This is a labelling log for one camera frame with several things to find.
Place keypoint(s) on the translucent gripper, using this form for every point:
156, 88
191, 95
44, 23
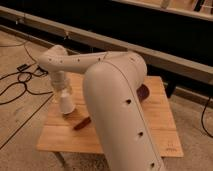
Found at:
58, 87

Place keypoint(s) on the white ceramic cup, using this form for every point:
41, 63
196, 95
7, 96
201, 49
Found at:
66, 103

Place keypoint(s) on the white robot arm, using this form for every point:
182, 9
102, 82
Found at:
110, 84

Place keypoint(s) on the black power adapter box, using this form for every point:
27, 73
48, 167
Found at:
42, 70

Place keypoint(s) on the brown sausage toy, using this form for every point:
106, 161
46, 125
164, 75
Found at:
82, 124

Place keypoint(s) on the wooden table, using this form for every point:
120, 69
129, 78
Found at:
58, 134

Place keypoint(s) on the maroon bowl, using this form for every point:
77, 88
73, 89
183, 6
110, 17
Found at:
142, 92

